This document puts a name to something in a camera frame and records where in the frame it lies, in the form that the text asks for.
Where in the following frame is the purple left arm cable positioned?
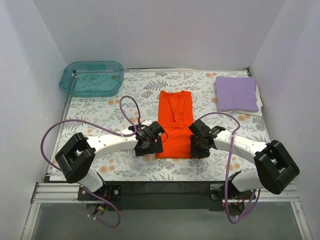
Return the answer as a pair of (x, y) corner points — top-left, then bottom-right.
(40, 95), (142, 228)

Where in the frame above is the white folded t-shirt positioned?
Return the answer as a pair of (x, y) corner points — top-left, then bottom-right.
(246, 85), (263, 117)

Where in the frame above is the aluminium table frame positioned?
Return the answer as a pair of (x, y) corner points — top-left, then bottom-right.
(22, 182), (312, 240)

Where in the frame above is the purple folded t-shirt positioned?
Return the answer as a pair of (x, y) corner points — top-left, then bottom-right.
(216, 76), (259, 113)

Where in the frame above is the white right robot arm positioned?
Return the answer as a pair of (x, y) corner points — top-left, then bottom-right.
(189, 119), (300, 199)

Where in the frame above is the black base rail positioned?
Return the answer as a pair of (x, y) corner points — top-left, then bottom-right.
(77, 181), (257, 212)

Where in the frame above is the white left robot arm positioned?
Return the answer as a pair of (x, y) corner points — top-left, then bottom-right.
(55, 121), (166, 200)

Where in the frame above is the orange t-shirt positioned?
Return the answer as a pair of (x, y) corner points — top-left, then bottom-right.
(155, 90), (194, 159)

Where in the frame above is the floral table mat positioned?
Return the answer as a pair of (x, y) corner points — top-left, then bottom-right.
(57, 70), (270, 181)

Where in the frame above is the teal plastic bin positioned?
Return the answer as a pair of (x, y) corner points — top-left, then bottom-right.
(59, 61), (124, 98)

